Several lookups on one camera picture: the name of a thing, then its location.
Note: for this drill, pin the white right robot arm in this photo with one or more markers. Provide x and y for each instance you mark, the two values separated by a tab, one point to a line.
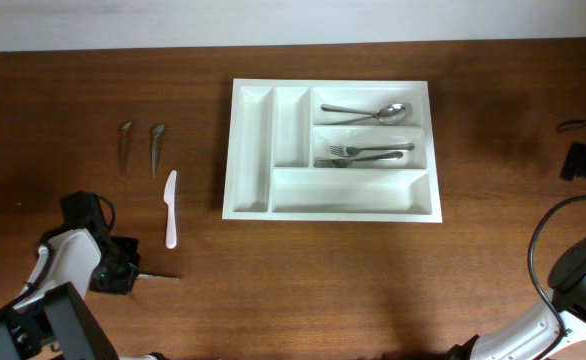
555	323

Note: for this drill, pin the white plastic cutlery tray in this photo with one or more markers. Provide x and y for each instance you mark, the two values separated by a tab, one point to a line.
276	134

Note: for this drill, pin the metal fork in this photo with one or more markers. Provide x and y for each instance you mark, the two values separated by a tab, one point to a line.
347	162
351	151

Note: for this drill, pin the dark metal knife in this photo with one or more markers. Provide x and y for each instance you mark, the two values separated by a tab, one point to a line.
123	140
156	133

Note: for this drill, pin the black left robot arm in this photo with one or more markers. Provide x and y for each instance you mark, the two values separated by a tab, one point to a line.
79	256

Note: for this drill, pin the metal spoon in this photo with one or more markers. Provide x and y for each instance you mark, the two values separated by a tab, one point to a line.
386	116
340	109

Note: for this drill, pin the dark metal rod utensil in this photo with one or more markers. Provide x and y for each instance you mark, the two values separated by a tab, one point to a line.
147	276

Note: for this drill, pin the white plastic knife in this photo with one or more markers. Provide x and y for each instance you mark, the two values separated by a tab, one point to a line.
169	199

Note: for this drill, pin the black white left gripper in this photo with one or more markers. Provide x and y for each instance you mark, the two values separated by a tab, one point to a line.
122	285

